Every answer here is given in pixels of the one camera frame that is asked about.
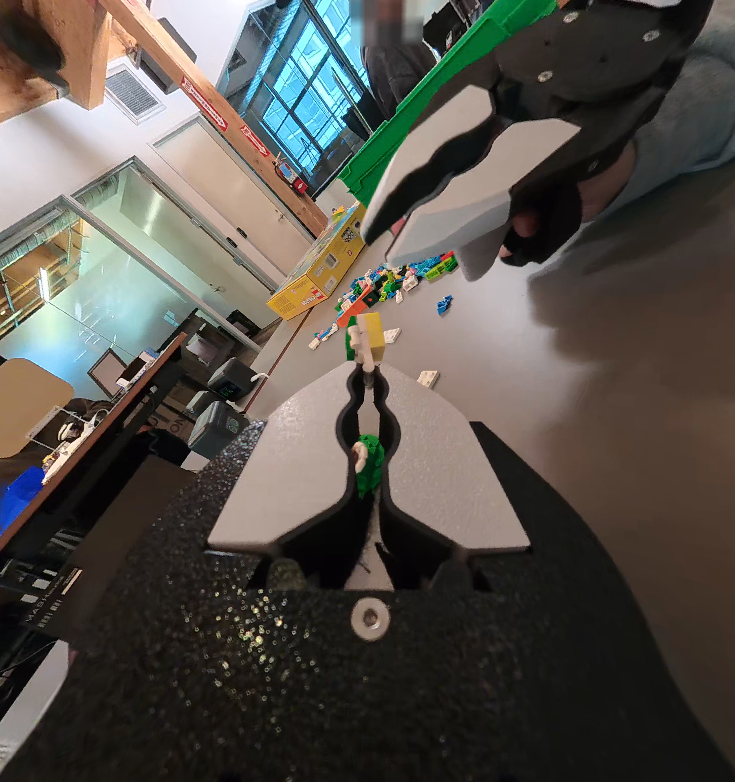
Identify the wooden desk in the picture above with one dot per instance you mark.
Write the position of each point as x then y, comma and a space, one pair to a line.
86, 440

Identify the pile of mixed lego bricks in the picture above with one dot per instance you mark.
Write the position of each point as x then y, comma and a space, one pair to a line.
398, 284

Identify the large window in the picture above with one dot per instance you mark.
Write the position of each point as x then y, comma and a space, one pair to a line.
300, 91

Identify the glass partition wall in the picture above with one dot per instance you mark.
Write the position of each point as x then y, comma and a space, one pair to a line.
117, 281

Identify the person's right forearm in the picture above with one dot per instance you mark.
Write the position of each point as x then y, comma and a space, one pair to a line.
703, 116

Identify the green rounded lego piece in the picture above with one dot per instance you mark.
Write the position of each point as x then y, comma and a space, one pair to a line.
367, 467

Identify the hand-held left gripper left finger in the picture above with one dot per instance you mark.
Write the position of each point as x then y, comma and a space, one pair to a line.
282, 482

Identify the yellow white lego assembly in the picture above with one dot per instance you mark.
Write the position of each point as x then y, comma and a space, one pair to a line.
370, 339

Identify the yellow lego box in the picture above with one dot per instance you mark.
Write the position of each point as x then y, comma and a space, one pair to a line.
318, 269

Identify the person's right hand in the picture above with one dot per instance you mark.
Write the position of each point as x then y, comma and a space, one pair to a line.
607, 182

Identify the green plastic bin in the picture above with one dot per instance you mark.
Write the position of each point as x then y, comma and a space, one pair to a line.
441, 104

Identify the white door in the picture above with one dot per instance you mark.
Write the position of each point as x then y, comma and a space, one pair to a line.
239, 183

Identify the wall air vent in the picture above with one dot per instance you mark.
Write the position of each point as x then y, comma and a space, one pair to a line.
133, 93

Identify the black box on beam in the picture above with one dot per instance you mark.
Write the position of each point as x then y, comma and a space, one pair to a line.
172, 52

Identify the wooden post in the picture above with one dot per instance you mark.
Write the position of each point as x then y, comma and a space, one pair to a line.
31, 61

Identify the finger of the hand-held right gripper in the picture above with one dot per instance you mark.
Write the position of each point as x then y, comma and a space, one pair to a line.
416, 146
471, 201

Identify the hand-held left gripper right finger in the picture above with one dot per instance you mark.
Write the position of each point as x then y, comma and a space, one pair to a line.
453, 482

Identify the wooden ceiling beam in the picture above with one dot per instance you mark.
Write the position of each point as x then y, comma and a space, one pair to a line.
221, 116

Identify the small white lego plate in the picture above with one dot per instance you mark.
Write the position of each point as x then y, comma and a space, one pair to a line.
428, 379

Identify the small blue lego piece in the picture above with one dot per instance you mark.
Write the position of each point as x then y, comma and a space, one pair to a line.
444, 303

